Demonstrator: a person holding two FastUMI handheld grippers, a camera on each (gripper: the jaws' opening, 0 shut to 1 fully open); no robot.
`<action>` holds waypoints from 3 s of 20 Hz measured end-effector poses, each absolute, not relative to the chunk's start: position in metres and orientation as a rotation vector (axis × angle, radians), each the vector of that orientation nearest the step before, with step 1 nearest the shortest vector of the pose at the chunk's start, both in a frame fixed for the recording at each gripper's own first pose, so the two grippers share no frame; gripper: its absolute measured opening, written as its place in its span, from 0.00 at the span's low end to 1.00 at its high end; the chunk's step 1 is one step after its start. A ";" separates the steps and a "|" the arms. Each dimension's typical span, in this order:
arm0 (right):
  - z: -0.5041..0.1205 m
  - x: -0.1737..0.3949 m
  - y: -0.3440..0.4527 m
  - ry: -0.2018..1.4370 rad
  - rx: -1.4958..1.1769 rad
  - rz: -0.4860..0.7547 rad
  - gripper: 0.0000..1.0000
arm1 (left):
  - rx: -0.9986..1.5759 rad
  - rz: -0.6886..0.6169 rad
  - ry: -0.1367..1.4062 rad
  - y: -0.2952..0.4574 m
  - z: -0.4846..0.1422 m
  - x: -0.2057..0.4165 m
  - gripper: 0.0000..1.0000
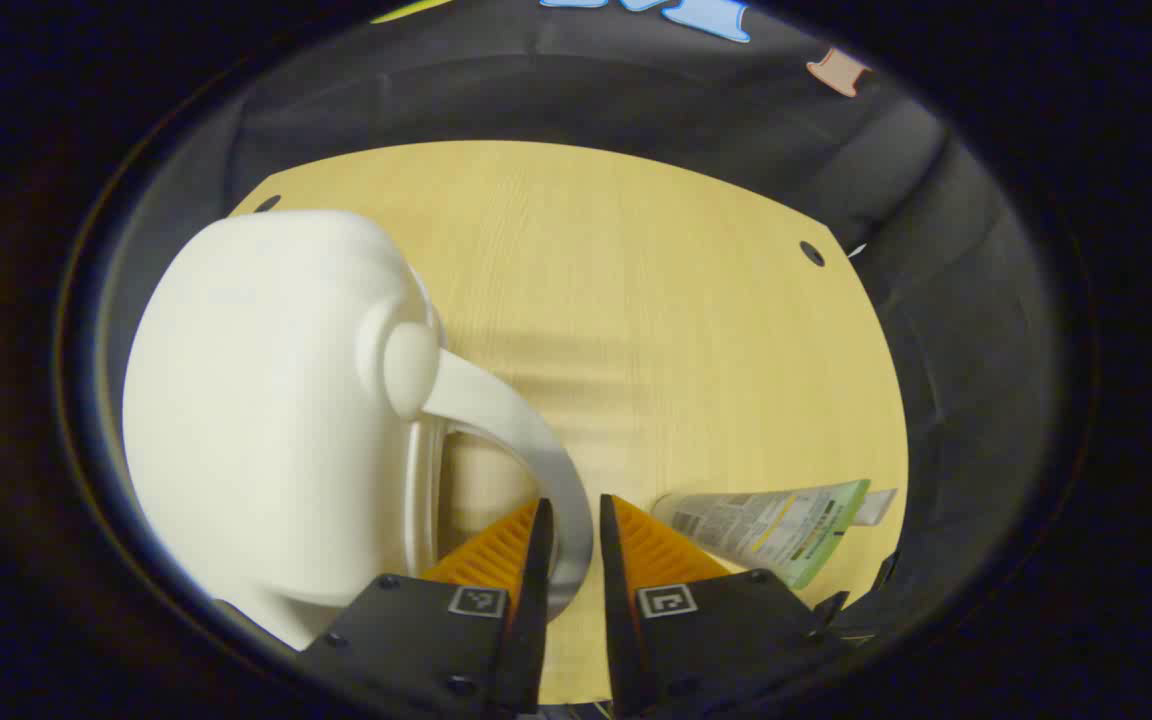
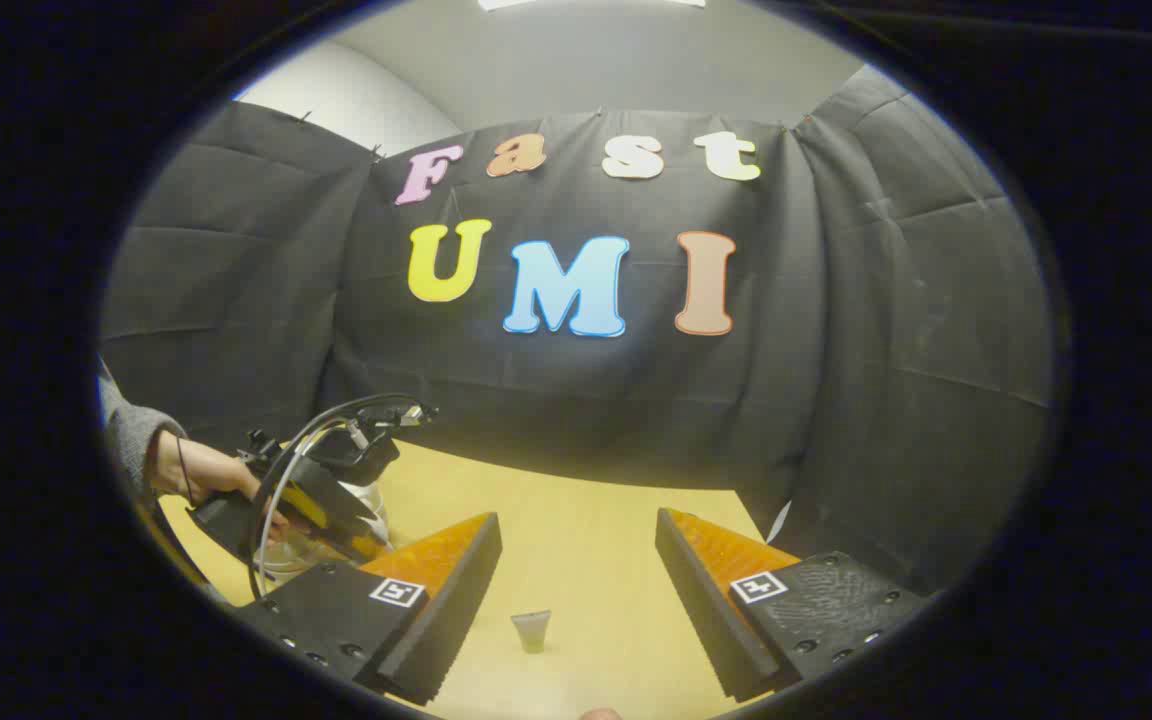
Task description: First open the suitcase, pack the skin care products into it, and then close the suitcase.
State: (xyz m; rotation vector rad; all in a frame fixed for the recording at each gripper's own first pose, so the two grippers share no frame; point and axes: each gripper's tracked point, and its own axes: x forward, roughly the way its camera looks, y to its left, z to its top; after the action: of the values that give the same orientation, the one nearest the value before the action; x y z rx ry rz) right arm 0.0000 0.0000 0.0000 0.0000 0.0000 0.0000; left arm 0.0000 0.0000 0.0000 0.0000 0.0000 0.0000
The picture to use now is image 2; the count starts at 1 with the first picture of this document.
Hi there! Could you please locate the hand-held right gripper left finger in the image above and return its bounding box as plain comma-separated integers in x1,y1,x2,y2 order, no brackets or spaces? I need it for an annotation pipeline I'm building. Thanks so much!
234,512,503,707

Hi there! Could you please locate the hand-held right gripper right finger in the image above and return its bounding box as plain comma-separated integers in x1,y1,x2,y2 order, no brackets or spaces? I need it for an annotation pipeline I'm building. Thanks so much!
655,507,929,704

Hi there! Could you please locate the white suitcase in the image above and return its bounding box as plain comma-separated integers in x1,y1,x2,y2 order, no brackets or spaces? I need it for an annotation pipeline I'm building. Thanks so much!
258,480,395,591

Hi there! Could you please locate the black backdrop cloth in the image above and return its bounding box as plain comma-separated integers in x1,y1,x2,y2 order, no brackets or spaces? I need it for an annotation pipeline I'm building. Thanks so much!
99,65,1055,601

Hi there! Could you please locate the ceiling light panel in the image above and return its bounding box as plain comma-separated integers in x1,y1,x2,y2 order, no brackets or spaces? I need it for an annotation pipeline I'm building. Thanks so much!
479,0,708,11

